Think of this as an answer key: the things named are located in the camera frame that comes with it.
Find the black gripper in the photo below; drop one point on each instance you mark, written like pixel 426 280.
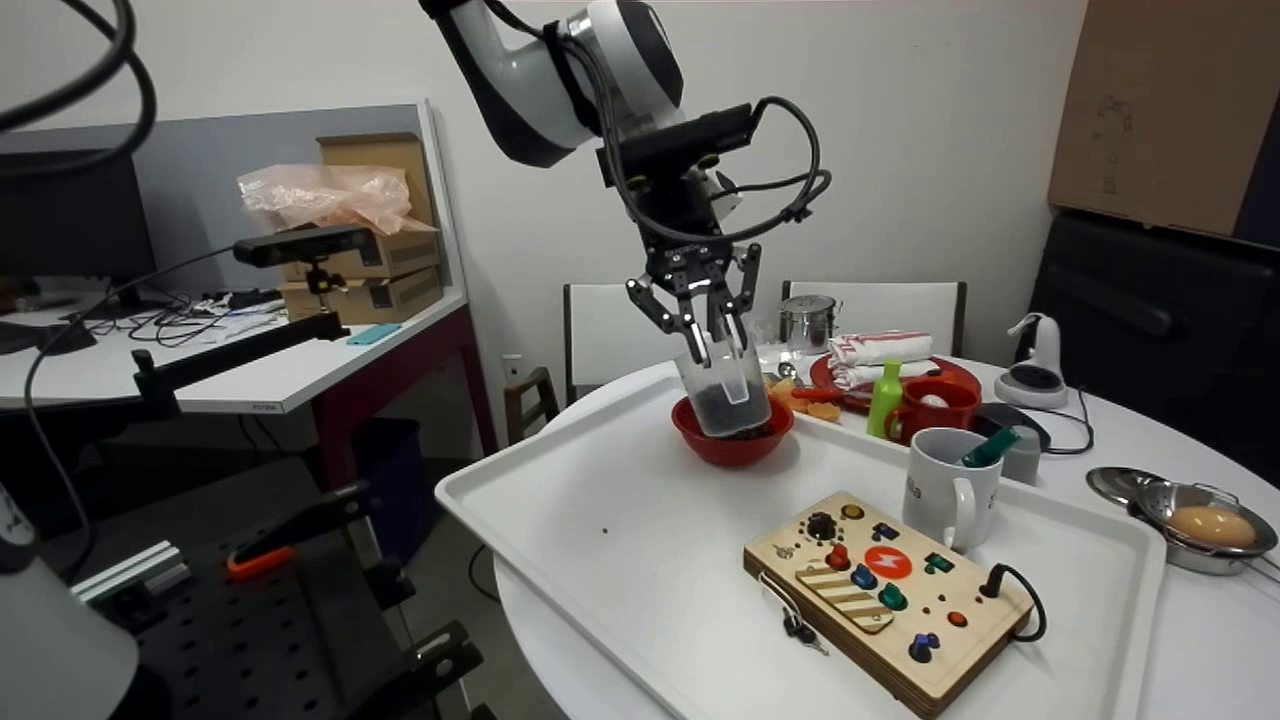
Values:
pixel 690 215

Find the clear plastic measuring cup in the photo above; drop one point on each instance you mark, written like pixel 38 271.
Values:
pixel 724 380

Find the dark coffee beans pile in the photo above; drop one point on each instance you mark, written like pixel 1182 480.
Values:
pixel 731 408

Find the wooden button board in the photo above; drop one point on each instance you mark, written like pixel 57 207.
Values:
pixel 882 614

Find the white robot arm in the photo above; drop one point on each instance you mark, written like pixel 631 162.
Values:
pixel 535 83

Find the red bowl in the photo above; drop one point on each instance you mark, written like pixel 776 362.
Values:
pixel 732 451

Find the small grey cup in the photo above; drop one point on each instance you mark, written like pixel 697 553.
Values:
pixel 1020 444

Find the white chair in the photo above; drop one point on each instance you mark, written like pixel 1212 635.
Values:
pixel 621 333
pixel 904 312

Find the red and white snack bag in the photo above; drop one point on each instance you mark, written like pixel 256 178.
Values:
pixel 882 350
pixel 835 380

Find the small dark stool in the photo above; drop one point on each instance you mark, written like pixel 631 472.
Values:
pixel 530 400

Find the white plastic tray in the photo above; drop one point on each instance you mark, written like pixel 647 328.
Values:
pixel 642 560

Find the white mug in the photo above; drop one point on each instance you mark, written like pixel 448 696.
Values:
pixel 940 502

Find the cardboard box on desk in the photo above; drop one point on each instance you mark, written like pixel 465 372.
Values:
pixel 386 264

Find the teal marker pen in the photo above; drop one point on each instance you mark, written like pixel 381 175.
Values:
pixel 988 444

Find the metal key black head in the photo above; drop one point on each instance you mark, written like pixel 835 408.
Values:
pixel 797 627

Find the white desktop device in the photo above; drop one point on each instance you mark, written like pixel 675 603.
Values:
pixel 1034 372

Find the dark blue bin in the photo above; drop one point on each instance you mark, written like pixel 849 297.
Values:
pixel 392 486

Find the pink plastic bag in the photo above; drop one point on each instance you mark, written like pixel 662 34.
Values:
pixel 324 199

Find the white desk red legs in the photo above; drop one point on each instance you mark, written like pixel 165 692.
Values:
pixel 265 364

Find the black cabinet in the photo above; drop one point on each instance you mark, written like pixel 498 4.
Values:
pixel 1162 333

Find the large brown cardboard box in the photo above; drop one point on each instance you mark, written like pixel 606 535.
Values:
pixel 1162 107

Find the grey partition panel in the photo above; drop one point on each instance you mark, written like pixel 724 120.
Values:
pixel 213 175

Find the tan egg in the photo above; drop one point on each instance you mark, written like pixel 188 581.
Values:
pixel 1211 527

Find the black perforated workbench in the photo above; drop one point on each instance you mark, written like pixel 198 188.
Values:
pixel 253 643

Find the black computer monitor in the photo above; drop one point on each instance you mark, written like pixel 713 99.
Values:
pixel 66 222

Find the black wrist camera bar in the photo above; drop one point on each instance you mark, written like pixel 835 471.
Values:
pixel 683 134

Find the black stereo camera on mount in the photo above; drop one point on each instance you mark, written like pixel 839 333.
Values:
pixel 301 245

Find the black camera rig arm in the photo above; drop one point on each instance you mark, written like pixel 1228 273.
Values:
pixel 224 358

